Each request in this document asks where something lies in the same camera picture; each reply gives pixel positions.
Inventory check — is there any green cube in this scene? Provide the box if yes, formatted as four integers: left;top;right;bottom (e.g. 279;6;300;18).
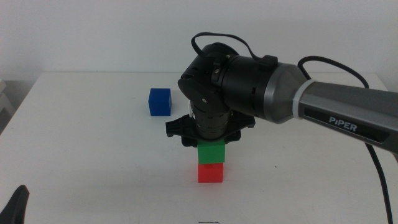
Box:
197;139;226;165

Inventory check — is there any red cube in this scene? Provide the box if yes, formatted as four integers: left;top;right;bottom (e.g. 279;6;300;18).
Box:
197;162;224;184

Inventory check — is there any blue cube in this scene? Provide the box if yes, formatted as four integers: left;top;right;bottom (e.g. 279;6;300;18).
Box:
148;88;172;117

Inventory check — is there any thin black cable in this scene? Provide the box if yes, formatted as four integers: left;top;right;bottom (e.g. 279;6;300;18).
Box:
190;32;279;68

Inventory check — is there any black braided cable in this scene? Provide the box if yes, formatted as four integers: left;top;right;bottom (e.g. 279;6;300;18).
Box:
297;55;395;224

